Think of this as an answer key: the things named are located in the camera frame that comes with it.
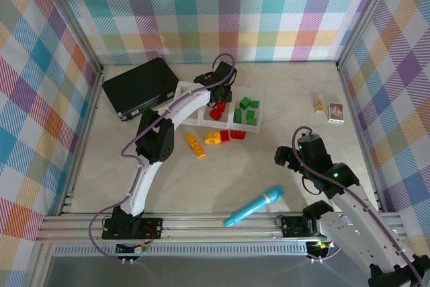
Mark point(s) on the black hard case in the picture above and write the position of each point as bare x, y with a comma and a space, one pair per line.
137, 88

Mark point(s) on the small printed card box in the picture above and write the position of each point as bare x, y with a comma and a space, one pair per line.
336, 112

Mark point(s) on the teal plastic tube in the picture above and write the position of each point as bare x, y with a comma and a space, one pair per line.
252, 206

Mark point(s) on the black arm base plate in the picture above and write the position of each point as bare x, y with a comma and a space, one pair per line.
292, 226
152, 228

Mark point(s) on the white plastic bin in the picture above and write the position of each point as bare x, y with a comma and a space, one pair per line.
177, 89
215, 122
245, 128

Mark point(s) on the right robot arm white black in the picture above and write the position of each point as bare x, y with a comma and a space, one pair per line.
352, 240

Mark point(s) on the small electronics board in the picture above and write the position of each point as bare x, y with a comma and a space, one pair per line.
134, 249
319, 245

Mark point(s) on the yellow lego brick with face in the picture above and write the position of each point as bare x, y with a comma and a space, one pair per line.
212, 137

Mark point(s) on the aluminium frame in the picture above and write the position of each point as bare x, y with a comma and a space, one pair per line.
218, 230

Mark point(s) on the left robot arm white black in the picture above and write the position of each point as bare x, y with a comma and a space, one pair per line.
142, 186

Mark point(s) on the small wooden block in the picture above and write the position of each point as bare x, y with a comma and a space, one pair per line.
319, 105

